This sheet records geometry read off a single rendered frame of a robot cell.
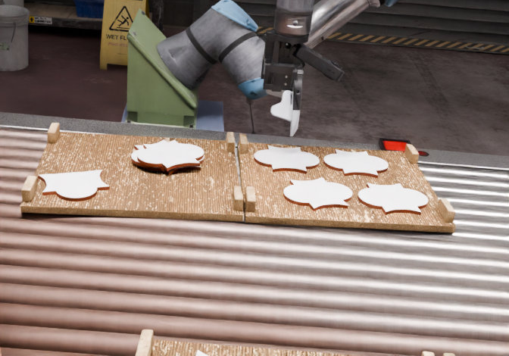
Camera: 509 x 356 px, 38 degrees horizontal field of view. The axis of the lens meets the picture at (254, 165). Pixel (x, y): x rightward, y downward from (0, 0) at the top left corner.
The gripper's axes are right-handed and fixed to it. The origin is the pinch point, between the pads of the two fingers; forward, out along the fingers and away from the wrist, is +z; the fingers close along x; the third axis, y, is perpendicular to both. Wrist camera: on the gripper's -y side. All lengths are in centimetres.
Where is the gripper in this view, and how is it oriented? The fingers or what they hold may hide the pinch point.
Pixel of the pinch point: (290, 123)
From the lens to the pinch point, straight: 158.0
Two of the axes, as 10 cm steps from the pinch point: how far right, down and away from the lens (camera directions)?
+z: -0.9, 9.0, 4.2
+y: -9.9, -0.6, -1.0
